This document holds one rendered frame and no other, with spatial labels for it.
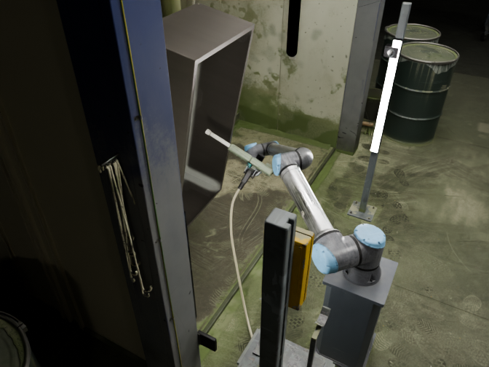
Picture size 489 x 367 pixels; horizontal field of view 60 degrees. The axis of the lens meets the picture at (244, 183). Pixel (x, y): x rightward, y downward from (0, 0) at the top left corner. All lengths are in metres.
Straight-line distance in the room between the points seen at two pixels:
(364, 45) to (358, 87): 0.38
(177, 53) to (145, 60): 0.74
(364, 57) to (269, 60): 0.91
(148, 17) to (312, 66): 3.03
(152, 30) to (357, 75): 2.97
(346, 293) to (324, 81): 2.39
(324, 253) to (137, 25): 1.28
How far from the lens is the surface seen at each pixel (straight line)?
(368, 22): 3.85
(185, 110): 2.02
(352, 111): 4.13
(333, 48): 3.98
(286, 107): 4.36
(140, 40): 1.16
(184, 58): 1.91
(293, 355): 1.75
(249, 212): 3.46
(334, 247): 2.00
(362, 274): 2.18
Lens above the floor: 2.28
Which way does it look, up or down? 37 degrees down
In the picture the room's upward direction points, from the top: straight up
